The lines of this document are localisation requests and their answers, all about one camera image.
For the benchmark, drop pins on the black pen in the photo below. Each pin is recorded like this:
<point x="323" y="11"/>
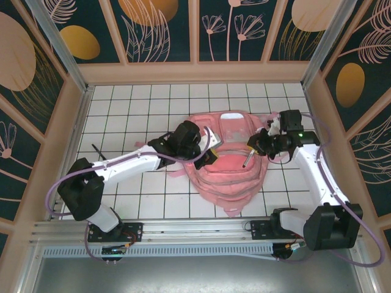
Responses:
<point x="97" y="149"/>
<point x="248" y="158"/>

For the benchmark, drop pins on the pink backpack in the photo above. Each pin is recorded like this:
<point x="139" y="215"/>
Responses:
<point x="226" y="183"/>

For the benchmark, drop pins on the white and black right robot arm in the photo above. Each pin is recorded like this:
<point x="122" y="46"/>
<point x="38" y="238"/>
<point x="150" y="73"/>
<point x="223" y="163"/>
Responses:
<point x="308" y="174"/>

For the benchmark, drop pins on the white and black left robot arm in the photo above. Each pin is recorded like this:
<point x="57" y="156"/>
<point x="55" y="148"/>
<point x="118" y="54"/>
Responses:
<point x="128" y="163"/>

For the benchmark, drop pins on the small controller circuit board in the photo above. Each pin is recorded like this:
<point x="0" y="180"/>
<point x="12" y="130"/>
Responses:
<point x="114" y="251"/>
<point x="293" y="246"/>

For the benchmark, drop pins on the grey metal panel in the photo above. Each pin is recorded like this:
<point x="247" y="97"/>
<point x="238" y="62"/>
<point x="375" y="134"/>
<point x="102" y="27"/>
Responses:
<point x="195" y="274"/>

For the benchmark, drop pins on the aluminium table side rail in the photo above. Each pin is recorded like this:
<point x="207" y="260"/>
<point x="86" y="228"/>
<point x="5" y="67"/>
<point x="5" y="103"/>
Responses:
<point x="311" y="100"/>
<point x="79" y="122"/>

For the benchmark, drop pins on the aluminium mounting rail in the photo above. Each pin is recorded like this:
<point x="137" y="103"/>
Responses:
<point x="195" y="230"/>

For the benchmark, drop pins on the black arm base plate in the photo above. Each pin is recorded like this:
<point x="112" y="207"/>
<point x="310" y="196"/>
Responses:
<point x="258" y="232"/>
<point x="134" y="229"/>

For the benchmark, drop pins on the aluminium frame post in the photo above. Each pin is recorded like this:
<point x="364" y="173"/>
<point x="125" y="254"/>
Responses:
<point x="326" y="42"/>
<point x="62" y="49"/>

